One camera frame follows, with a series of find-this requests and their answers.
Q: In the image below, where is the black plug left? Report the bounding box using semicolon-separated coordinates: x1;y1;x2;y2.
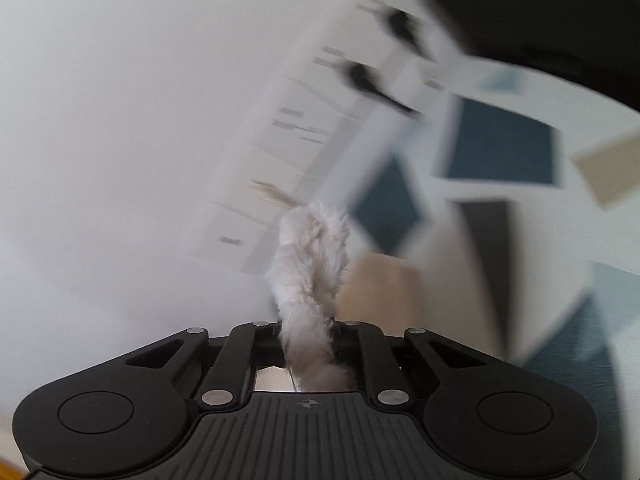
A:
340;61;419;116

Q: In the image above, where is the black plug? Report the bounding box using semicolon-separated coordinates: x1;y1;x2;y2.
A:
383;8;435;61
340;61;419;116

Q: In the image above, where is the black bedside cabinet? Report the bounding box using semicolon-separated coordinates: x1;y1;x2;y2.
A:
423;0;639;110

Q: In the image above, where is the black plug right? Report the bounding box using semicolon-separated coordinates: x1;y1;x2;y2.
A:
383;8;435;61

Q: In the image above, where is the white wall socket panel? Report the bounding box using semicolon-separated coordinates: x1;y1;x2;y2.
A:
183;0;461;274

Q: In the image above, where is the cream knit cardigan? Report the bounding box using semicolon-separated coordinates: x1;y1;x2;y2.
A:
263;199;421;394

